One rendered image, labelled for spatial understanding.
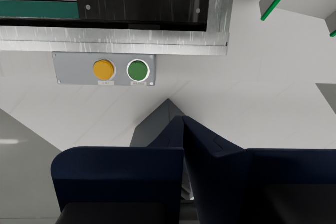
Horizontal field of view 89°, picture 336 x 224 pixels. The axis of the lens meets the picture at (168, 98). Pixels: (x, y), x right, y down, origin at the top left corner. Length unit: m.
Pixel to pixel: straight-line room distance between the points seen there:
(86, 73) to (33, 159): 1.74
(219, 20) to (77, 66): 0.30
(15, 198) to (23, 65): 2.07
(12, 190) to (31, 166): 0.39
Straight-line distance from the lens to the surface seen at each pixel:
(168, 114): 0.39
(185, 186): 0.32
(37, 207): 2.52
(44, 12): 0.44
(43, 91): 0.59
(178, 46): 0.36
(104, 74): 0.38
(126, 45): 0.37
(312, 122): 0.70
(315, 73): 0.63
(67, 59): 0.41
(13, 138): 2.05
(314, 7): 0.41
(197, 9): 0.36
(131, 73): 0.36
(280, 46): 0.55
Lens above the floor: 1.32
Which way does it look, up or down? 70 degrees down
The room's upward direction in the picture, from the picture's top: 176 degrees clockwise
